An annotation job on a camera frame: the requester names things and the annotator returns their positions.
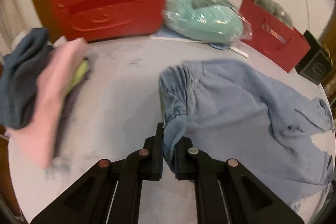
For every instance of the yellow-green folded cloth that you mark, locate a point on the yellow-green folded cloth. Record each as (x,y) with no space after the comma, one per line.
(82,70)

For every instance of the dark blue folded cloth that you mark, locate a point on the dark blue folded cloth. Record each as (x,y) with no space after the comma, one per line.
(19,78)

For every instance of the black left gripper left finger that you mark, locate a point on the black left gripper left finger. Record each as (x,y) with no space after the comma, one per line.
(109,192)

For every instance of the mint plush in plastic wrap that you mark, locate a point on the mint plush in plastic wrap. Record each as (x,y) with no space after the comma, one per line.
(214,21)

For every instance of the red paper shopping bag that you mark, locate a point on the red paper shopping bag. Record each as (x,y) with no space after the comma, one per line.
(283,45)

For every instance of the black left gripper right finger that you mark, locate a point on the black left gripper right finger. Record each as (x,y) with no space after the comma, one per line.
(227,192)

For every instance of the pink folded cloth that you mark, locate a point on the pink folded cloth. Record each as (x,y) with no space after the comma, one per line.
(37,139)

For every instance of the black gift box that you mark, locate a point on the black gift box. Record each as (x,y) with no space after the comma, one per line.
(316,64)

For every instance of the grey plush item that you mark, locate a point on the grey plush item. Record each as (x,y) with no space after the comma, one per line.
(276,10)

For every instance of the light blue garment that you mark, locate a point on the light blue garment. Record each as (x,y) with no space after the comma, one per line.
(230,110)

